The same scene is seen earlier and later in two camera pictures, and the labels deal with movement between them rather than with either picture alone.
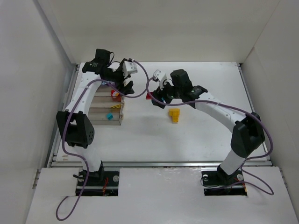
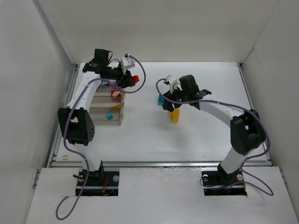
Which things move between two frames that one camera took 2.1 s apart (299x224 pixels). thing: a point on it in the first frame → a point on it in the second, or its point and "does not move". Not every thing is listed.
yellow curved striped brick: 116,106 does not move
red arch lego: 148,96 → 135,79
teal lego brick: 110,115 does not move
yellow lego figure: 175,113 does not move
